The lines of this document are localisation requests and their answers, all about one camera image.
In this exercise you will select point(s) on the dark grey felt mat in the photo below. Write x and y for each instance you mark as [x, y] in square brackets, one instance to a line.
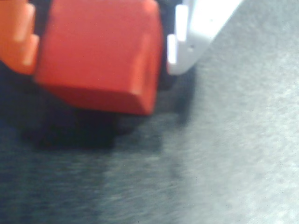
[210, 163]

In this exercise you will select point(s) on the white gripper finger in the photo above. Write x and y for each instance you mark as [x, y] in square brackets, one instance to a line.
[201, 23]

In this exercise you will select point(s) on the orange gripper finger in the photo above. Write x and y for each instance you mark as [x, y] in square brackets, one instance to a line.
[14, 35]

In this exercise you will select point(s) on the red cube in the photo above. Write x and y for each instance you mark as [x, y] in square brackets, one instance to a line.
[98, 53]

